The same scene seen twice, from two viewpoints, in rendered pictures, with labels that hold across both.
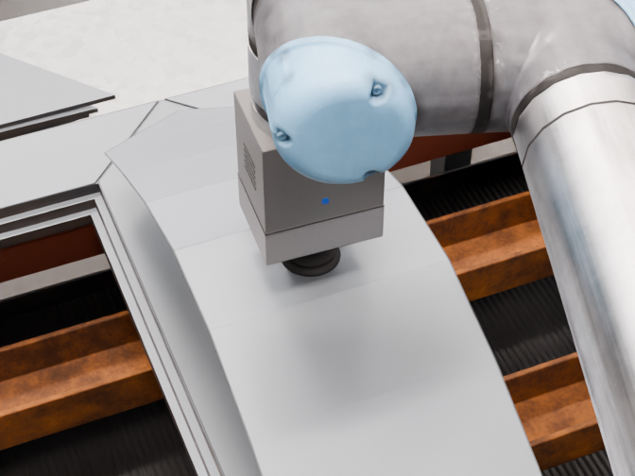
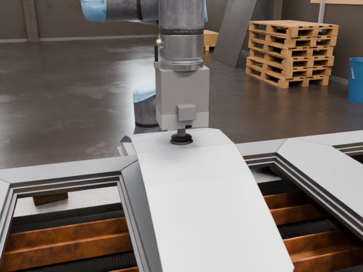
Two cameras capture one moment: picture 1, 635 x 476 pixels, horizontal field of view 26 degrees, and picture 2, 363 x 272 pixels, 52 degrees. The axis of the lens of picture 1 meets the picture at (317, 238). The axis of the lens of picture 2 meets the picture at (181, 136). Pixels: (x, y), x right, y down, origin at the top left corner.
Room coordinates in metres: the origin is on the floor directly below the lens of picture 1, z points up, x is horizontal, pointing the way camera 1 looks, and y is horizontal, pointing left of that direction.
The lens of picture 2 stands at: (1.31, 0.08, 1.27)
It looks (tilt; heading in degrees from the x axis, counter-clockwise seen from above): 21 degrees down; 187
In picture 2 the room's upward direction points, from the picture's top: straight up
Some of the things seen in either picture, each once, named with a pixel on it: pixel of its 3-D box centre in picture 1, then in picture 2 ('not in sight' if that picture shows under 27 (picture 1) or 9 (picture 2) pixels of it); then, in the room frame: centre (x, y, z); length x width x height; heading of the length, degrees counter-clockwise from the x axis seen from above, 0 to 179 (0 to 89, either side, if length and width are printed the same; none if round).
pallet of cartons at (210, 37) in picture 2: not in sight; (200, 39); (-8.48, -0.55, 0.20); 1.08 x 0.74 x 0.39; 25
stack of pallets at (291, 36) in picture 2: not in sight; (288, 51); (-4.84, 1.07, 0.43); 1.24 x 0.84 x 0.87; 25
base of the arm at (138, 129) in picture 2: not in sight; (150, 131); (-0.03, -0.20, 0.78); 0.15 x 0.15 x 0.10
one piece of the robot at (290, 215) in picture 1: (308, 146); (181, 93); (0.68, 0.01, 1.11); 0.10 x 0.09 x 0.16; 19
